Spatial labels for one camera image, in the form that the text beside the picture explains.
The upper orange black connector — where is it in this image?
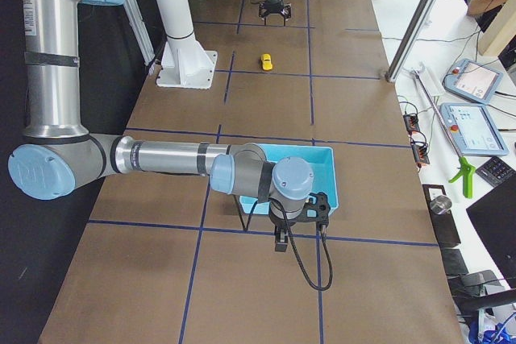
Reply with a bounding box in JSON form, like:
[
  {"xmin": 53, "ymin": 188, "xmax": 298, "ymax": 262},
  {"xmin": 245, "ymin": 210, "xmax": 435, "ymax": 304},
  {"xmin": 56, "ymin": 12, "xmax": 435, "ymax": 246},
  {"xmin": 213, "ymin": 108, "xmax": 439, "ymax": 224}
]
[{"xmin": 403, "ymin": 113, "xmax": 420, "ymax": 134}]

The teach pendant tablet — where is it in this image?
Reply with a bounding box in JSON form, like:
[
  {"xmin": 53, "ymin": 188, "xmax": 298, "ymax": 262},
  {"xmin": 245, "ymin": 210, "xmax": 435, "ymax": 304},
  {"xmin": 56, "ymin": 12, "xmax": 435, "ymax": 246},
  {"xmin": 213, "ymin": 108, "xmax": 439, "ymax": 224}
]
[
  {"xmin": 443, "ymin": 59, "xmax": 503, "ymax": 105},
  {"xmin": 439, "ymin": 102, "xmax": 509, "ymax": 156}
]

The orange black connector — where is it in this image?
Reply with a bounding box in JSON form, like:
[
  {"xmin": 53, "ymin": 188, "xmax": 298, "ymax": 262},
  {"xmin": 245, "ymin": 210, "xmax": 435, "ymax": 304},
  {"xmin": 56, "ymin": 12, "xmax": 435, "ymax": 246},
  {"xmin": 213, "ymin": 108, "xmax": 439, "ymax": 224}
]
[
  {"xmin": 410, "ymin": 140, "xmax": 430, "ymax": 168},
  {"xmin": 403, "ymin": 113, "xmax": 420, "ymax": 134}
]

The green handled reach grabber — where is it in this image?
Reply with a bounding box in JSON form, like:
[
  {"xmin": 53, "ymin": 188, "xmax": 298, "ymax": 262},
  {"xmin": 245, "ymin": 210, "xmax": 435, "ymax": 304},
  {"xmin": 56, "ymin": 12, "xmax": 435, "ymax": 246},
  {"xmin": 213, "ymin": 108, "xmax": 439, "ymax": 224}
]
[{"xmin": 411, "ymin": 70, "xmax": 476, "ymax": 199}]

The white pillar with base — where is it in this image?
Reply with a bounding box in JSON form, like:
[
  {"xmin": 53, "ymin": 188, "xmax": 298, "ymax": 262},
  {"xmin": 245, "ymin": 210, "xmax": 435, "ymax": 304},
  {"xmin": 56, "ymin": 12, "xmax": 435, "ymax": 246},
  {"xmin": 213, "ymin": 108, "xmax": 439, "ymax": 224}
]
[{"xmin": 156, "ymin": 0, "xmax": 218, "ymax": 89}]

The aluminium frame post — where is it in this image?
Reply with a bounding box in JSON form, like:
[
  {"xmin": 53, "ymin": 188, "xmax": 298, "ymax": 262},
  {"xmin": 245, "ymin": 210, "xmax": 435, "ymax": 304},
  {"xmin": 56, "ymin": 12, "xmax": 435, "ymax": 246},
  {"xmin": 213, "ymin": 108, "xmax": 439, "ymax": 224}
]
[{"xmin": 385, "ymin": 0, "xmax": 436, "ymax": 83}]

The lower orange black connector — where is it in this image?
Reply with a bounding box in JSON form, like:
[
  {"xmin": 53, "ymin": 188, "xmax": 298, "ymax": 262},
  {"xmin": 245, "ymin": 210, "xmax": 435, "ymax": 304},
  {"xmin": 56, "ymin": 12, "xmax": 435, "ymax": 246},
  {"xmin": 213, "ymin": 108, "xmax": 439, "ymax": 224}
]
[{"xmin": 410, "ymin": 140, "xmax": 430, "ymax": 168}]

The light blue plastic bin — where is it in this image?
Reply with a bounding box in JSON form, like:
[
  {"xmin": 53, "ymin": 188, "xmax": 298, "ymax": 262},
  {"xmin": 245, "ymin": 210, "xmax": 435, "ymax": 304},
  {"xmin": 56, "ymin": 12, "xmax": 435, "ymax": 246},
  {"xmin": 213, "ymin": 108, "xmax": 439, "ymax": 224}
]
[{"xmin": 258, "ymin": 143, "xmax": 339, "ymax": 215}]

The black calculator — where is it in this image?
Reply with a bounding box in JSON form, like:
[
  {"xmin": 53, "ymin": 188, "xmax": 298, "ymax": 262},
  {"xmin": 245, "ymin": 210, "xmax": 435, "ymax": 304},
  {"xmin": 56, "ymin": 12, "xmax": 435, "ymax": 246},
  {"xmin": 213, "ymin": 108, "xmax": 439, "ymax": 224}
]
[{"xmin": 476, "ymin": 156, "xmax": 515, "ymax": 187}]

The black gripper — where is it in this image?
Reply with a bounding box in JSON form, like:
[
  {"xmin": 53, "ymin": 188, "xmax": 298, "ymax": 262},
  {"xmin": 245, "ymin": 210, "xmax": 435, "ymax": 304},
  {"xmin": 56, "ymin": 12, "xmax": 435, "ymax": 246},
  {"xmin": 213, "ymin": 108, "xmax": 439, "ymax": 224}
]
[
  {"xmin": 259, "ymin": 0, "xmax": 292, "ymax": 25},
  {"xmin": 268, "ymin": 210, "xmax": 293, "ymax": 251}
]

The silver metal cup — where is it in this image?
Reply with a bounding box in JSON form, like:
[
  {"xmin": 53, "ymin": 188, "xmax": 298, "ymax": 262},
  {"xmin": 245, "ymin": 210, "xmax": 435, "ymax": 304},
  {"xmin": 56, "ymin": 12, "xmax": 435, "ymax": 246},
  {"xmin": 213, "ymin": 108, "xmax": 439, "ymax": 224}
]
[{"xmin": 429, "ymin": 195, "xmax": 452, "ymax": 215}]

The lower teach pendant tablet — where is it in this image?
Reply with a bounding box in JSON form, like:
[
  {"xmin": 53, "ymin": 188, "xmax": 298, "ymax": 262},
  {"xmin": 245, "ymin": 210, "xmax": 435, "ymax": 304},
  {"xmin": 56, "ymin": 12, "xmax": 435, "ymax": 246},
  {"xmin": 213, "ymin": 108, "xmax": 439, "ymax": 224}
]
[{"xmin": 439, "ymin": 102, "xmax": 509, "ymax": 156}]

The black laptop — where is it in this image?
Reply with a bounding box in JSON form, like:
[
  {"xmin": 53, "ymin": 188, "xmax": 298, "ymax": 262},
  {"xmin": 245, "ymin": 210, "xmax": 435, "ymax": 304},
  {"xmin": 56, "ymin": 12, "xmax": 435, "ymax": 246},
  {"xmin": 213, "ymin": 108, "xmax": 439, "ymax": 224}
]
[{"xmin": 467, "ymin": 181, "xmax": 515, "ymax": 288}]

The cardboard box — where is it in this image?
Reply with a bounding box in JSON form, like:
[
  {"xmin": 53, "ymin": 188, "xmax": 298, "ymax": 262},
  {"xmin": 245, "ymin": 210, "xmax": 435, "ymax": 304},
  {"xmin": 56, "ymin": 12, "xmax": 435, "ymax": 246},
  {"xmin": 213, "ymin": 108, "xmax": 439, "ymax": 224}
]
[{"xmin": 467, "ymin": 0, "xmax": 508, "ymax": 16}]

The yellow beetle toy car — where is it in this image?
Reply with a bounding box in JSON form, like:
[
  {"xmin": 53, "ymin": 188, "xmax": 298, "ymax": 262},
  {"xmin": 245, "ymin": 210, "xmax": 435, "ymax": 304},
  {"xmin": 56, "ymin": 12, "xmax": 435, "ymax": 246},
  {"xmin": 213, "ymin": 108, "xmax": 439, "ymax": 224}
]
[{"xmin": 260, "ymin": 53, "xmax": 273, "ymax": 72}]

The upper teach pendant tablet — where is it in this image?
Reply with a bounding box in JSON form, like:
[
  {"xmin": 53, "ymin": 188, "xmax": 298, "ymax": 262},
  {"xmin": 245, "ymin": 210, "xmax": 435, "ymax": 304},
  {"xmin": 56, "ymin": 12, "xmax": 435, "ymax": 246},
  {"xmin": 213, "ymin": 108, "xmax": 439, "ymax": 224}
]
[{"xmin": 443, "ymin": 59, "xmax": 503, "ymax": 105}]

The black box under cup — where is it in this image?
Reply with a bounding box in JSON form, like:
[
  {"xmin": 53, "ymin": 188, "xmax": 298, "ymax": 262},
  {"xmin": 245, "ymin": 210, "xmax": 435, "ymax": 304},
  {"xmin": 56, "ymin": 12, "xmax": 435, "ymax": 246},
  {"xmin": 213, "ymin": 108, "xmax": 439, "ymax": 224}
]
[{"xmin": 422, "ymin": 184, "xmax": 461, "ymax": 248}]

